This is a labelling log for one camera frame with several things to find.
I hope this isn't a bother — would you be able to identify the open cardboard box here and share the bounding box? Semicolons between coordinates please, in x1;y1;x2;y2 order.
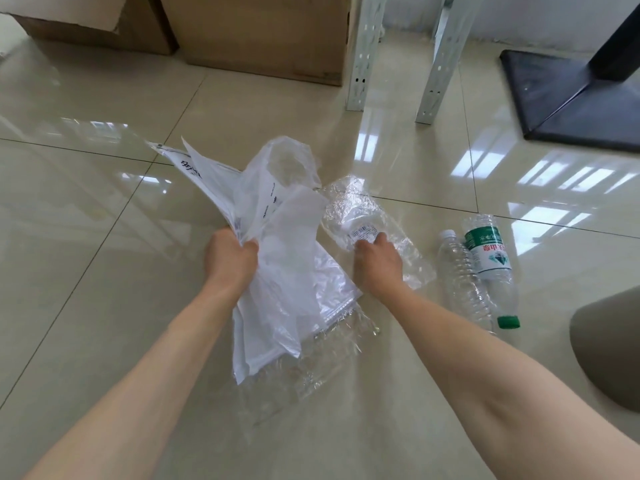
0;0;180;57

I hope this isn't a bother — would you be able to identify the person's left hand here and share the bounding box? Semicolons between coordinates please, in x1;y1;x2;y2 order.
203;228;261;295

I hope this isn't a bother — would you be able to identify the crinkled clear bubble bag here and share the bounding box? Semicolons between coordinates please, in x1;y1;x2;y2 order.
319;175;437;291

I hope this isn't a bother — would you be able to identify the green label plastic bottle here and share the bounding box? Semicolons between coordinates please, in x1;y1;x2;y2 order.
462;213;522;331

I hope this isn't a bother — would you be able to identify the steel waste bin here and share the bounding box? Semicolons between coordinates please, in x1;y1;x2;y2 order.
569;287;640;413

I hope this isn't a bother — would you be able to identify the white perforated shelf upright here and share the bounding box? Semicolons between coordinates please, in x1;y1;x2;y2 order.
415;0;483;125
345;0;389;113

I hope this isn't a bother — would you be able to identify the large closed cardboard box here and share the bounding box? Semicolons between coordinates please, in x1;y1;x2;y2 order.
157;0;357;87

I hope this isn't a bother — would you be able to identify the clear ribbed plastic bottle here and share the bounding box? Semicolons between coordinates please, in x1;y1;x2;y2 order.
437;229;496;335

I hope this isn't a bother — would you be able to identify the black square table pedestal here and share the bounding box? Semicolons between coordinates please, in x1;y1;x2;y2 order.
499;2;640;155

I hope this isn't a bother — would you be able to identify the person's right hand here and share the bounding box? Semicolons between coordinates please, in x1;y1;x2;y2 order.
353;232;405;295

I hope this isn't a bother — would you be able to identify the person's left forearm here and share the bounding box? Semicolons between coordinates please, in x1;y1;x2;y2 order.
22;279;241;480

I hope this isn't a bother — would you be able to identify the person's right forearm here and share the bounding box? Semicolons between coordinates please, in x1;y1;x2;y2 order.
372;272;640;480

